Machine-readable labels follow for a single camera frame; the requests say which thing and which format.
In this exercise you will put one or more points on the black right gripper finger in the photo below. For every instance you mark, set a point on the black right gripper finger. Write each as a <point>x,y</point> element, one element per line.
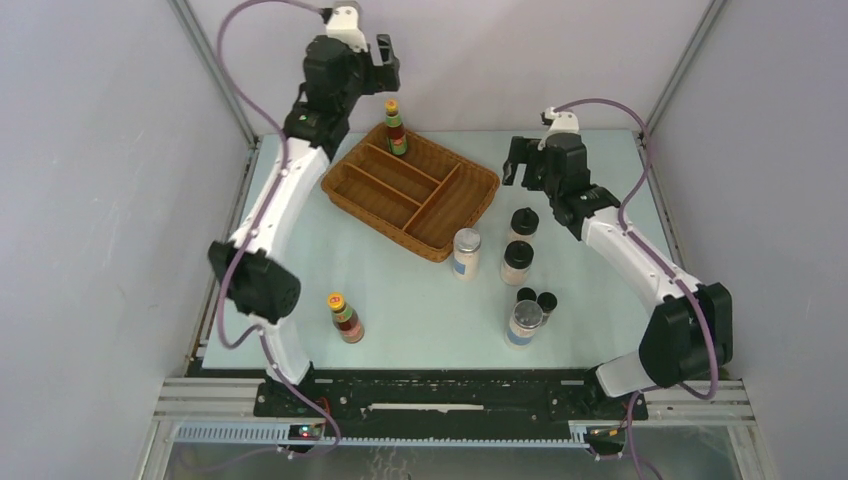
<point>546,173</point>
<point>523,151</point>

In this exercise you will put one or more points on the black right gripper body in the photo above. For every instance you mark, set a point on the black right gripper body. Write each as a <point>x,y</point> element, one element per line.
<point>549,185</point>

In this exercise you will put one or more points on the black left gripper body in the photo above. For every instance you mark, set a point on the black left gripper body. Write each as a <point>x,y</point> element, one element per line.
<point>362,74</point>

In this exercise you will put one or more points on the red sauce bottle yellow cap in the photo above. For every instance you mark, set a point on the red sauce bottle yellow cap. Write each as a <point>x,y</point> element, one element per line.
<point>395,129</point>

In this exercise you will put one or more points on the clear-lid white spice jar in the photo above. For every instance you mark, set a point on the clear-lid white spice jar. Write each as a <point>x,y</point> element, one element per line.
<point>466,253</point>

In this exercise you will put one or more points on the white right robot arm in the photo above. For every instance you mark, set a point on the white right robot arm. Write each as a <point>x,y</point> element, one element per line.
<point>690,329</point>

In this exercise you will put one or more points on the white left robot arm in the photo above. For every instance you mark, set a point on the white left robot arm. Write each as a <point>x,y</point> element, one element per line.
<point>249,266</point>

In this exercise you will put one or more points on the black-cap spice bottle far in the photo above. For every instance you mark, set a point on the black-cap spice bottle far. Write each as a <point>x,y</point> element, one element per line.
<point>523,225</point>

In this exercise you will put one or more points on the black-cap spice bottle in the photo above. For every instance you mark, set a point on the black-cap spice bottle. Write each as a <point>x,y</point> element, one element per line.
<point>523,225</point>
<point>517,260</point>

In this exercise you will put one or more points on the black-cap spice bottle near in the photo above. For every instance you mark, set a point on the black-cap spice bottle near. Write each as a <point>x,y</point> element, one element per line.
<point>517,260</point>

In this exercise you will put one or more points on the brown wicker divided tray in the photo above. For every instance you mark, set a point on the brown wicker divided tray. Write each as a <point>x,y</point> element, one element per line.
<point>419,200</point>

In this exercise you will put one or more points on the small black-cap bottle left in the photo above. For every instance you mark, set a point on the small black-cap bottle left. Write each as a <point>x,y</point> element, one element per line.
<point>526,294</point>

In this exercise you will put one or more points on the small black-cap bottle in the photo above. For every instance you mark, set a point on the small black-cap bottle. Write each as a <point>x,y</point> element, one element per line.
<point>526,294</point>
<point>547,302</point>

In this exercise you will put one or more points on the small black-cap bottle right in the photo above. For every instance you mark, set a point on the small black-cap bottle right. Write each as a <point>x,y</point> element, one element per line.
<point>547,302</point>

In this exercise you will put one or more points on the clear-lid blue-label spice jar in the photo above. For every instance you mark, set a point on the clear-lid blue-label spice jar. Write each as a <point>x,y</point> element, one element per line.
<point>524,322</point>

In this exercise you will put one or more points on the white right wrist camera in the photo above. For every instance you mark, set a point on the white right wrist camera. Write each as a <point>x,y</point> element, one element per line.
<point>557,122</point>

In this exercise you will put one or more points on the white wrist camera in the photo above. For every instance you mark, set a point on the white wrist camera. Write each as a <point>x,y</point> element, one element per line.
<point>342,22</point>
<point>557,122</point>

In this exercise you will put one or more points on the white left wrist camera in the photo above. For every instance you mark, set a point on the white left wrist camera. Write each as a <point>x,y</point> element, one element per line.
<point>342,22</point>

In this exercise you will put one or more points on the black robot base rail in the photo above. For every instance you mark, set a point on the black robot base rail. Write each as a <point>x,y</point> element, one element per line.
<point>453,404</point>

